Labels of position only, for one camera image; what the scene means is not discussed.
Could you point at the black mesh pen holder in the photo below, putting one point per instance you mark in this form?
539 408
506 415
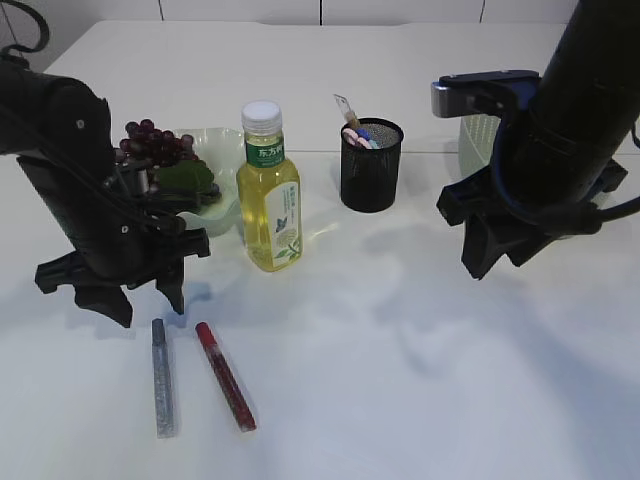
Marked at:
369 177

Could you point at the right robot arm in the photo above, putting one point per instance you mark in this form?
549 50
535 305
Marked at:
587 101

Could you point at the pink scissors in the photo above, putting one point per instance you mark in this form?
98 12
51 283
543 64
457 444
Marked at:
353 138

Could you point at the green scalloped plastic plate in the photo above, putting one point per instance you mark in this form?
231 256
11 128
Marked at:
222 149

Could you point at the yellow tea drink bottle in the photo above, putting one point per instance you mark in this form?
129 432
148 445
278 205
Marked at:
269 190

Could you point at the green plastic woven basket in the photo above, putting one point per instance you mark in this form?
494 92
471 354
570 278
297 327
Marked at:
480 145

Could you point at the clear plastic ruler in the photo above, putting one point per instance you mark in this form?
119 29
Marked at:
343 103

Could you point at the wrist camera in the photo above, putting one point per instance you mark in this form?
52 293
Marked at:
137 177
493 93

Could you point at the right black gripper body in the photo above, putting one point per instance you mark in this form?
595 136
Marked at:
486 192

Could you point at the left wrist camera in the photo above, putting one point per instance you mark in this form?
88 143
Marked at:
137 177

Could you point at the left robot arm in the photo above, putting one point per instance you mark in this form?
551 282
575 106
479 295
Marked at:
60 132

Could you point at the gold marker pen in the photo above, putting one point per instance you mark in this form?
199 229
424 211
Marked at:
352 120

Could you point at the artificial purple grape bunch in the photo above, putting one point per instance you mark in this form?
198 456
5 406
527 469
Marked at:
179 180

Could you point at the red glitter pen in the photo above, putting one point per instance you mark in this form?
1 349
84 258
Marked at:
223 373

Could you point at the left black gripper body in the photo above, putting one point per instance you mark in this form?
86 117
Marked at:
113 247

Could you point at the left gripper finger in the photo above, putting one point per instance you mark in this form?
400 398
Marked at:
168 274
107 300

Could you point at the silver glitter pen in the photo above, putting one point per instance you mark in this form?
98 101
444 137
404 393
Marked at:
163 391

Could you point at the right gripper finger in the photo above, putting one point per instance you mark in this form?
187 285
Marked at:
487 238
528 248

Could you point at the blue scissors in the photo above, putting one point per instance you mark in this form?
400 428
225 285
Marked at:
367 137

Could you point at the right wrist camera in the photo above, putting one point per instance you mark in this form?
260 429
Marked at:
493 93

